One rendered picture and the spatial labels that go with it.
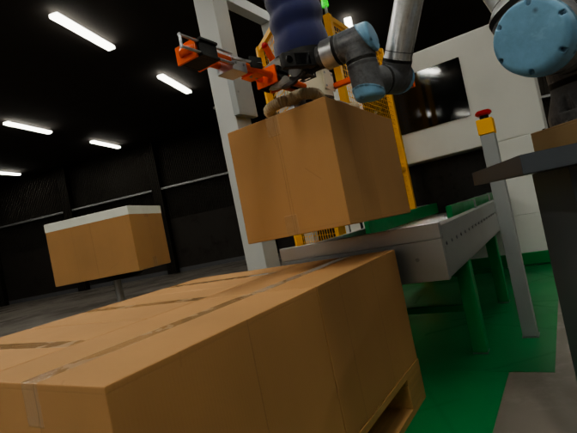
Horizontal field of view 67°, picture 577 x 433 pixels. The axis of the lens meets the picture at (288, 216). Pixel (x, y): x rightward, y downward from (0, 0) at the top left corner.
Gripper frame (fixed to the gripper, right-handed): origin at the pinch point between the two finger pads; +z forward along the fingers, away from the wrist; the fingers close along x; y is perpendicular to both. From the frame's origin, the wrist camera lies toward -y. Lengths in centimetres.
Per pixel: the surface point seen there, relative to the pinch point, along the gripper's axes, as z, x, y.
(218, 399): -19, -76, -69
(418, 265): -24, -73, 38
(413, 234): -25, -62, 38
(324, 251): 13, -63, 38
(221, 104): 104, 39, 105
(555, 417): -60, -120, 21
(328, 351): -19, -82, -30
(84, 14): 409, 278, 245
